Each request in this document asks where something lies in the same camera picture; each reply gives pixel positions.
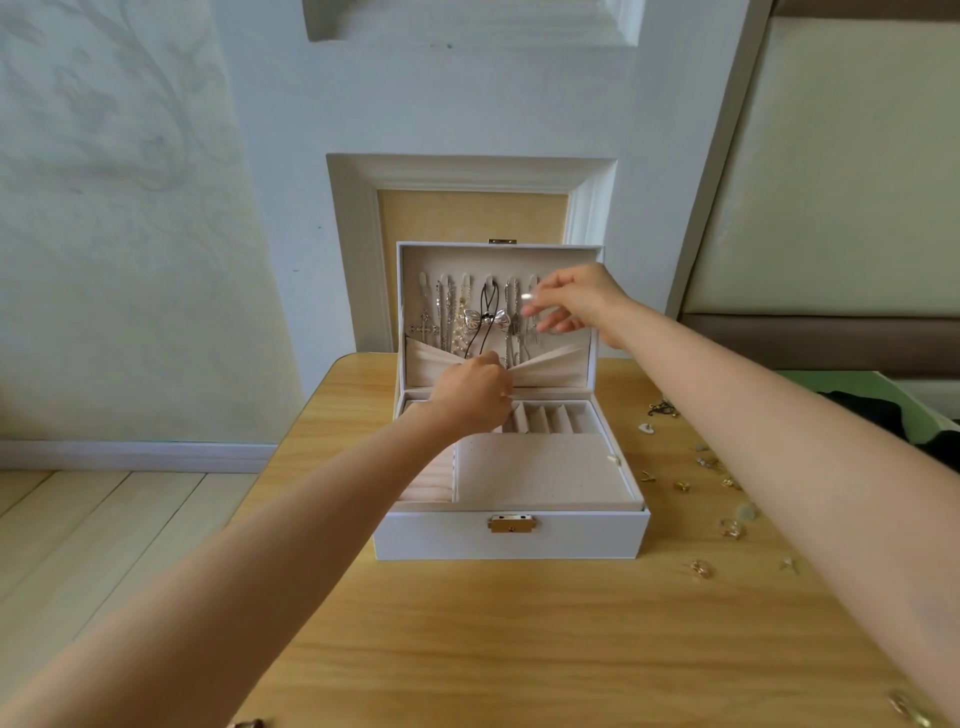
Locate person's left hand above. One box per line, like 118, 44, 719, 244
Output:
427, 355, 516, 440

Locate person's right hand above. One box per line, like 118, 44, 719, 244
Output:
520, 262, 639, 350

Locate silver link chain necklace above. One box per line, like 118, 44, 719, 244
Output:
504, 274, 522, 369

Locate bow pendant cord necklace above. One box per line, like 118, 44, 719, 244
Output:
462, 274, 512, 362

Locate slim silver rope chain necklace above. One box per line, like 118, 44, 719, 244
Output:
435, 270, 453, 354

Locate silver cross pendant necklace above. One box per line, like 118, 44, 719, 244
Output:
417, 270, 437, 350

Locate white jewelry box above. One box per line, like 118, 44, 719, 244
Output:
372, 241, 653, 563

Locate small earrings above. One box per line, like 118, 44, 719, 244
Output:
637, 396, 939, 728

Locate person's right forearm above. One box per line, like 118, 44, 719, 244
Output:
600, 300, 960, 722

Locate person's left forearm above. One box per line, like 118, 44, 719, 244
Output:
0, 412, 482, 728

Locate black cloth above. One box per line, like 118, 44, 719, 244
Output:
825, 390, 960, 470

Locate beige padded wall panel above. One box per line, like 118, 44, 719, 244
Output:
682, 0, 960, 377

